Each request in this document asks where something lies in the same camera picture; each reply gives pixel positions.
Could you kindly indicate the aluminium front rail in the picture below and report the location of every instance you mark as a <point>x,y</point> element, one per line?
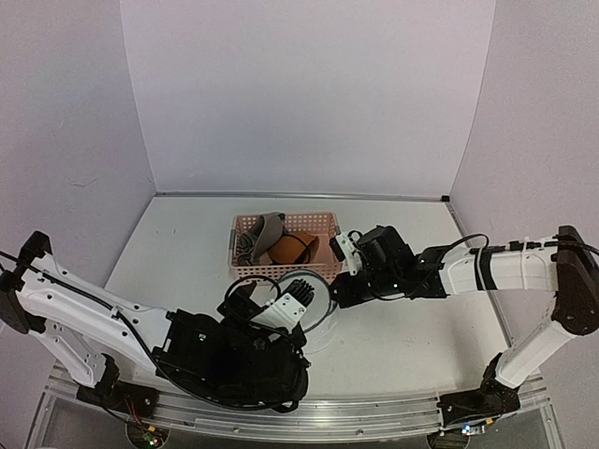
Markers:
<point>379,418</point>

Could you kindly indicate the pink plastic basket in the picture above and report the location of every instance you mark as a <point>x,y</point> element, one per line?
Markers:
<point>323,224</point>

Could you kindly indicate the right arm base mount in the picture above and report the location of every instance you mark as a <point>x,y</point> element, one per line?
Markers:
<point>490,400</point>

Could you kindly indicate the white mesh laundry bag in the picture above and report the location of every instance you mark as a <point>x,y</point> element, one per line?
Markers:
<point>319,322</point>

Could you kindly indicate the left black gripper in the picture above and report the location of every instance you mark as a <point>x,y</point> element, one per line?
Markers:
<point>237,310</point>

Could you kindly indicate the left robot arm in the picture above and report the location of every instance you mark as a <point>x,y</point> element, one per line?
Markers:
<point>78,322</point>

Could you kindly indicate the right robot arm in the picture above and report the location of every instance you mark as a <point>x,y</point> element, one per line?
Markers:
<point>563,264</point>

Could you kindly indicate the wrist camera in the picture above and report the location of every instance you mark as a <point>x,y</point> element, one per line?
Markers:
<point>346,252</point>
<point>287,310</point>

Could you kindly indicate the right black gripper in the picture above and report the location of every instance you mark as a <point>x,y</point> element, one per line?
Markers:
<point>349,297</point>

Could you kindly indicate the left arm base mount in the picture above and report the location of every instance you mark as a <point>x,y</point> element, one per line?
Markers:
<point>119,396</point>

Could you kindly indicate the orange black bra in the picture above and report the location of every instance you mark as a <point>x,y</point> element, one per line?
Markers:
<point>296,248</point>

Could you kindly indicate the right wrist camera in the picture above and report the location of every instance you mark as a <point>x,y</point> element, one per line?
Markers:
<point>346,252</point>

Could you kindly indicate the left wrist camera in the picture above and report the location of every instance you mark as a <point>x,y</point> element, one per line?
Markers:
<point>287,310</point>

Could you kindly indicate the grey bra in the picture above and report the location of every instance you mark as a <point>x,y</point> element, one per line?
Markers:
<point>255,242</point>

